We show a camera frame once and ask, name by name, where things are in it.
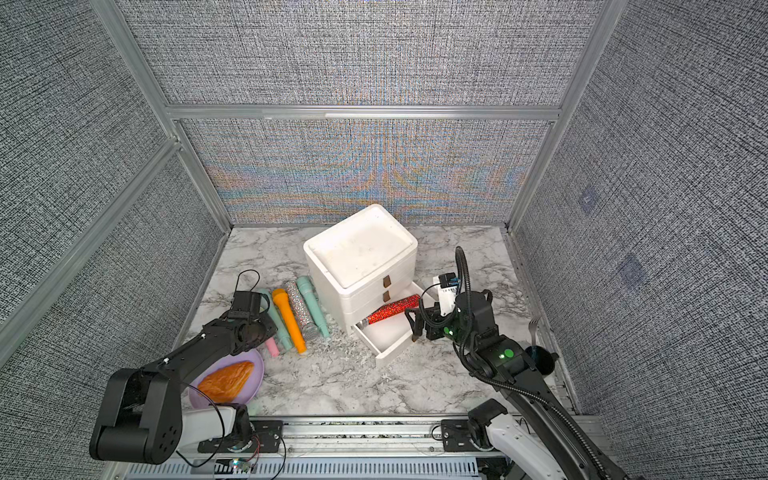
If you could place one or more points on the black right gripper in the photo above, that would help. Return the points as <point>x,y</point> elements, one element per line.
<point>432,324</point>

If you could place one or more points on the glittery red microphone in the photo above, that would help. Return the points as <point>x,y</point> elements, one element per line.
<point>389,310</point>

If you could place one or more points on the white bottom drawer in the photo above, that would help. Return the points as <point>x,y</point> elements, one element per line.
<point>386,339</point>

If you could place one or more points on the white drawer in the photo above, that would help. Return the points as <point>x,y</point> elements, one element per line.
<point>400,265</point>
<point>386,339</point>
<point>371,297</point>

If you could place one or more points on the white top drawer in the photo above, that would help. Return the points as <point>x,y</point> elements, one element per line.
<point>400,265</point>

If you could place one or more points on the mint green microphone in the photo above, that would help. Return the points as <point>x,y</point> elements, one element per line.
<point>307,291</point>
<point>282,336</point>

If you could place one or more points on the orange microphone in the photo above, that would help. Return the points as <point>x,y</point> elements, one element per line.
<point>281,300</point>

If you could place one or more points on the pink microphone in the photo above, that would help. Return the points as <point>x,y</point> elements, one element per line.
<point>272,347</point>

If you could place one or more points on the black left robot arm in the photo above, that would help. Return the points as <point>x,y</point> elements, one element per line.
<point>140,419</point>

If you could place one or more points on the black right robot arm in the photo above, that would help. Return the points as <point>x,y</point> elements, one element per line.
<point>550,444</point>

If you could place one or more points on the white drawer cabinet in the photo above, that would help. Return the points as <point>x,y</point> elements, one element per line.
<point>345,252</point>

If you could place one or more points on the dark cup with fork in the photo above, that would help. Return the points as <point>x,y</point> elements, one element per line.
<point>544,360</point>

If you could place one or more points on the orange pastry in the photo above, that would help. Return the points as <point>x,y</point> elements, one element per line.
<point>226,384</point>

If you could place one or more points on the purple plate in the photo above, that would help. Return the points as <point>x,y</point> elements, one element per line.
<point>200,400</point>

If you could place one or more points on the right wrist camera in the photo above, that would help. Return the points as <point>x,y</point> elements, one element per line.
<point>447,285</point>

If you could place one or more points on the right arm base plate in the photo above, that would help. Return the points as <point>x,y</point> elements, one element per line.
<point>456,437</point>

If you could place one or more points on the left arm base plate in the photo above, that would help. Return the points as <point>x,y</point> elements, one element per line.
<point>265,436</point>

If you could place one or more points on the aluminium front rail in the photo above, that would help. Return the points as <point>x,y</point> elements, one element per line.
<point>339,447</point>

